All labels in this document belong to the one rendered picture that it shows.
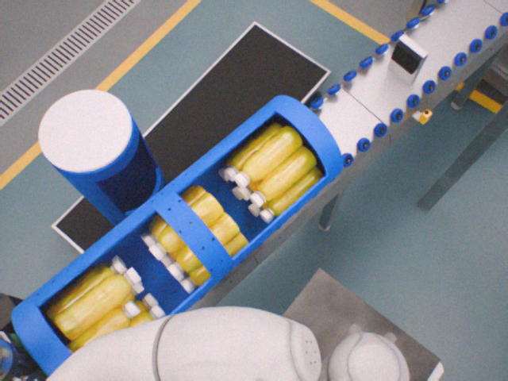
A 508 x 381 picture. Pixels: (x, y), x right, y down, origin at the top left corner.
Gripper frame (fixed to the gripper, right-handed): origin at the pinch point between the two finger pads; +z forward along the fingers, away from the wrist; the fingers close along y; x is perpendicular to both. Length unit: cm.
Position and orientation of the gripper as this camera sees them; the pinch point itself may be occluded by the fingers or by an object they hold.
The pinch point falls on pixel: (36, 365)
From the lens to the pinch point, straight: 132.2
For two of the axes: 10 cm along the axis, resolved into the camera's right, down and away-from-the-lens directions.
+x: 7.4, -6.3, 2.2
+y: 6.7, 6.8, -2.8
